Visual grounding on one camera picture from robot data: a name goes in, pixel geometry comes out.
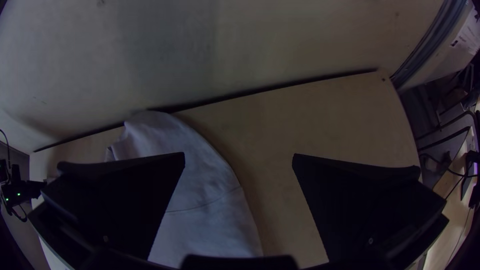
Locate light grey t-shirt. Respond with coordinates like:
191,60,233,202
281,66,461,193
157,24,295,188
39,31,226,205
104,110,264,269

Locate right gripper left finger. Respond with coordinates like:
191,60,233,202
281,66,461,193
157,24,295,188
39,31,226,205
28,151,187,270

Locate white printed wall poster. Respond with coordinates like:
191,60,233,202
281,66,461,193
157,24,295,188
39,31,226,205
446,7,480,67

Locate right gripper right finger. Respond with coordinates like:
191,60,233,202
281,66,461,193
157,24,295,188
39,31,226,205
291,152,450,269

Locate pale wooden side table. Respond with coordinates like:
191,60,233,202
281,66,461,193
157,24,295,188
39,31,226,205
425,134,480,270

